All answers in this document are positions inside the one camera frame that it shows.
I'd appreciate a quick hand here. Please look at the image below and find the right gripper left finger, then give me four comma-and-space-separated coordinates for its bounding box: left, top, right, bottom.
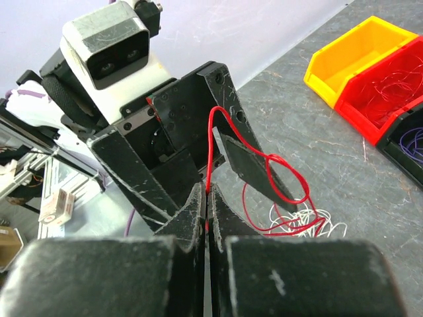
156, 183, 207, 316

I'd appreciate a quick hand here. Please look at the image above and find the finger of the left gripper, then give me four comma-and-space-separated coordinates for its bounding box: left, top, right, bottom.
87, 128, 178, 231
197, 61, 297, 213

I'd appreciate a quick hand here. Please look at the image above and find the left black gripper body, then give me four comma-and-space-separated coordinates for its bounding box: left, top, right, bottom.
114, 61, 232, 186

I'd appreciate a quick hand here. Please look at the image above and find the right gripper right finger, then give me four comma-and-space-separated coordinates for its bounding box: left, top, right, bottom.
207, 184, 258, 316

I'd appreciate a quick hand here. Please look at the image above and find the white cable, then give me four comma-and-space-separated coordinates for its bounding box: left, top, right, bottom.
264, 201, 348, 238

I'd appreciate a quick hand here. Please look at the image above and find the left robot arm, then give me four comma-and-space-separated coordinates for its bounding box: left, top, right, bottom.
1, 52, 297, 230

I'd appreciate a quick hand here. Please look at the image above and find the small white red box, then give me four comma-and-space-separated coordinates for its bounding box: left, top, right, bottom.
38, 189, 75, 227

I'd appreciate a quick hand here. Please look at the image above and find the yellow plastic bin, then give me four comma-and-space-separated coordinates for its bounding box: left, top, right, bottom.
303, 16, 418, 108

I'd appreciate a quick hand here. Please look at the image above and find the red plastic bin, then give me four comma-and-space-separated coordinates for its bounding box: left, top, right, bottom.
334, 36, 422, 146

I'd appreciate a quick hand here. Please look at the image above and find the black plastic bin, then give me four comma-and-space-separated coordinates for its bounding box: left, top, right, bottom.
376, 102, 422, 190

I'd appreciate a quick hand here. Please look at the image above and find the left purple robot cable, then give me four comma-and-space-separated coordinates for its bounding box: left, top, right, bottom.
124, 206, 136, 237

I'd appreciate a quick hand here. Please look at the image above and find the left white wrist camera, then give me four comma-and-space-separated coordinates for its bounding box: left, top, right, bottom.
59, 1, 171, 124

